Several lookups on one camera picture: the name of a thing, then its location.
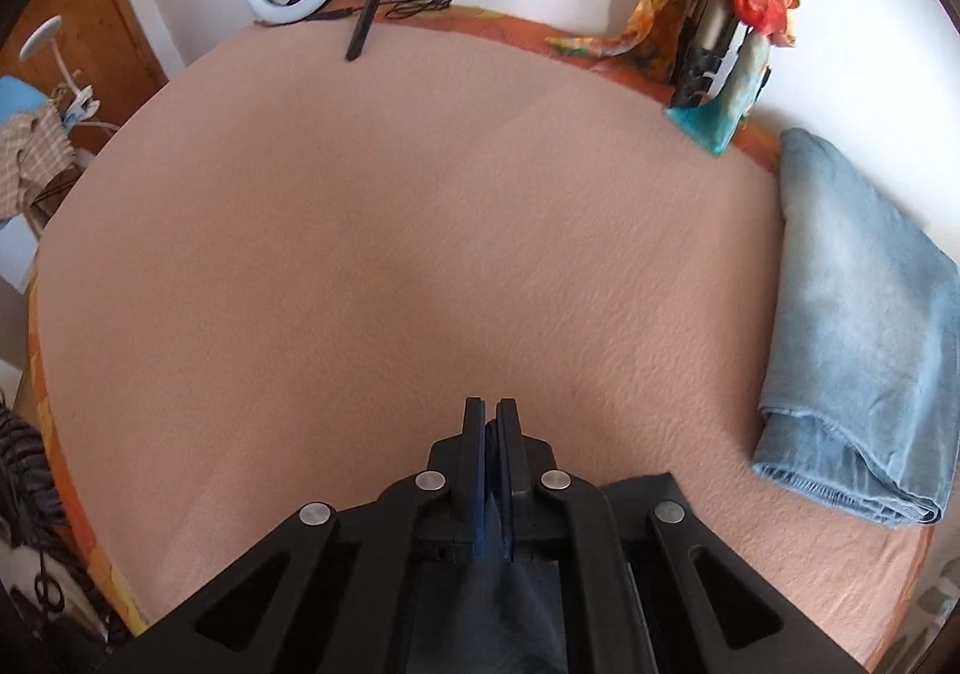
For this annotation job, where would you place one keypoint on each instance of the grey black stand pole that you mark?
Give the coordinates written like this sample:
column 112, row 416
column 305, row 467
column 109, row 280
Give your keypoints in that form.
column 697, row 74

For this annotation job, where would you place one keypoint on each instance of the pink blanket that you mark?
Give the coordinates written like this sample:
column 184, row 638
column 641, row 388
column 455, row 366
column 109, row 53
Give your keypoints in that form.
column 375, row 231

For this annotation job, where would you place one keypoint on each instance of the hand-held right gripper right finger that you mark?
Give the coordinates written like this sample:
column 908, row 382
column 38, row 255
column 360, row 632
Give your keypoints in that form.
column 510, row 453

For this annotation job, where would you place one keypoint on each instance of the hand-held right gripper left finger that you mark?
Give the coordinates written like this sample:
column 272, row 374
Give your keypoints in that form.
column 474, row 453

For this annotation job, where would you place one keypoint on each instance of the light blue chair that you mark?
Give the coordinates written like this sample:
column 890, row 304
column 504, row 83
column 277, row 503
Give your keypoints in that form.
column 19, row 96

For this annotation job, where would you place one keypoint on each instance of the white desk lamp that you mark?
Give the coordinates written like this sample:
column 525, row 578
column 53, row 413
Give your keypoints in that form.
column 41, row 36

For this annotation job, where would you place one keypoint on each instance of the black white striped garment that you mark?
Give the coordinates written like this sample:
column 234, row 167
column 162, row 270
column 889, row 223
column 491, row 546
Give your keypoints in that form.
column 30, row 471

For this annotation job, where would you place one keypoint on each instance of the folded blue jeans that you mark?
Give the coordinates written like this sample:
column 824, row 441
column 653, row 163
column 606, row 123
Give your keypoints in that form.
column 847, row 314

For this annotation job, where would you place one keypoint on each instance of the orange patterned bedsheet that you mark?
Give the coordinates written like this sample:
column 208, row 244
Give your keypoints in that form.
column 75, row 494

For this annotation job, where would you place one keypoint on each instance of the black pants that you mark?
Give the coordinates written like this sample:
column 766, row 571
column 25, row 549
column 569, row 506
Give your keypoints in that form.
column 487, row 614

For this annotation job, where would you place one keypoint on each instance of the beige plaid cloth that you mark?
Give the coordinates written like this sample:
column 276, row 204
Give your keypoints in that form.
column 30, row 156

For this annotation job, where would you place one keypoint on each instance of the wooden door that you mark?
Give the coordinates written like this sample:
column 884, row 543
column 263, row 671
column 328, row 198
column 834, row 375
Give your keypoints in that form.
column 97, row 6

